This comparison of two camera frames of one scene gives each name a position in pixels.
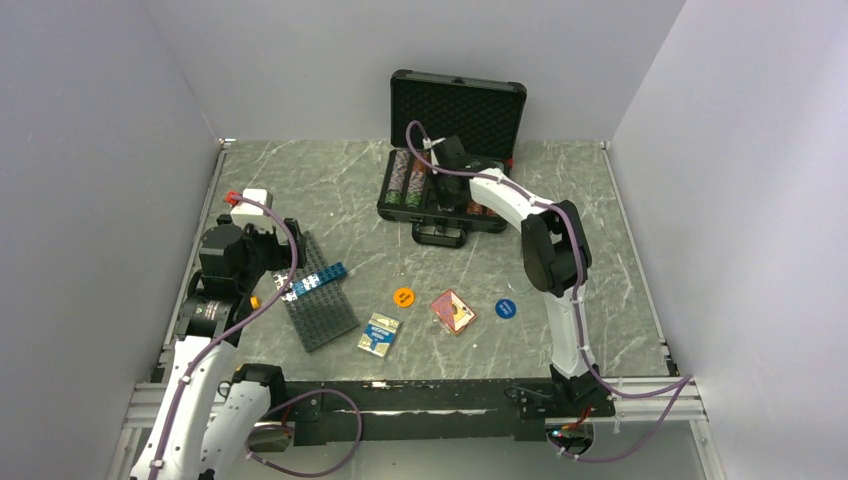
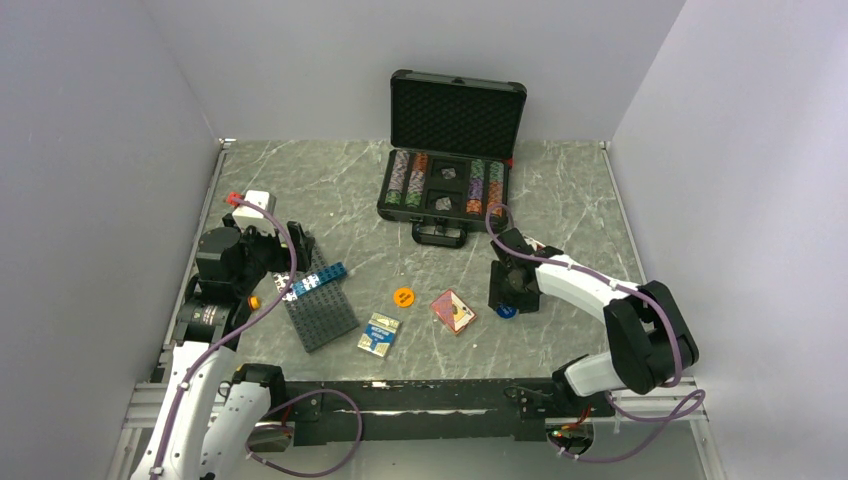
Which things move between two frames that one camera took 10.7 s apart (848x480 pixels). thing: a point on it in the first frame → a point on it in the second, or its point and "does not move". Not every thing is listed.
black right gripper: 445,202 → 498,293
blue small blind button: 505,308 does not move
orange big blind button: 403,297 does not move
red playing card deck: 453,311 does not move
